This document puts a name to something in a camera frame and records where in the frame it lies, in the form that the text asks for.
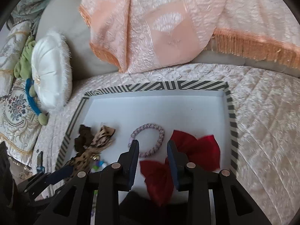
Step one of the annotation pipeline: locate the multicolour bead bracelet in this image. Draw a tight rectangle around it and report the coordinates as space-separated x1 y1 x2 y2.
91 156 107 173

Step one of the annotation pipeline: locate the peach fringed blanket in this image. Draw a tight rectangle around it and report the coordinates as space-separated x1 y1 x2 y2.
79 0 299 74

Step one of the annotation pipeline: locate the beige quilted bedspread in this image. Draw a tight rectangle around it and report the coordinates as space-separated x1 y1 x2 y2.
31 64 299 224

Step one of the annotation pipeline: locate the grey bolster pillow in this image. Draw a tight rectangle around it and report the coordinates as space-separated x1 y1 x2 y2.
36 0 118 81

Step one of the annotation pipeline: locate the green blue plush toy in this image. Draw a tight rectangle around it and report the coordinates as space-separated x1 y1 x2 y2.
13 36 48 126

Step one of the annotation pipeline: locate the floral embroidered pillow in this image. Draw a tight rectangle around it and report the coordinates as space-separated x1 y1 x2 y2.
1 20 42 166

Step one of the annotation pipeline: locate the lilac braided hair tie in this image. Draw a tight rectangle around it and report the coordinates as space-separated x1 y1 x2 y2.
127 122 166 158

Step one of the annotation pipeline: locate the brown scrunchie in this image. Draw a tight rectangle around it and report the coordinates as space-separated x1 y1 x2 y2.
74 124 94 152

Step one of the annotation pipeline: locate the round white satin cushion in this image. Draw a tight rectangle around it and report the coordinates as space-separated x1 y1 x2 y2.
31 30 72 112

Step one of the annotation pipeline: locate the striped black white tray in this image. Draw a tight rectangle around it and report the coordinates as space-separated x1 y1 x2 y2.
55 80 239 207

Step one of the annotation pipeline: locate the red velvet bow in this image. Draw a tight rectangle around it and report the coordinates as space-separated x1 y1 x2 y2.
140 130 221 206

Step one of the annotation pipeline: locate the leopard print bow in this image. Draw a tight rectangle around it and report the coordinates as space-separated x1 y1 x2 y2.
66 125 116 179

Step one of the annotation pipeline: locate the teal patterned curtain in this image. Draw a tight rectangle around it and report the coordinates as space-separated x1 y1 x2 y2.
11 0 51 26

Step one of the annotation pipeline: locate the black smartphone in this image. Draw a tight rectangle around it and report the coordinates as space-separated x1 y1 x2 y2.
36 151 45 173

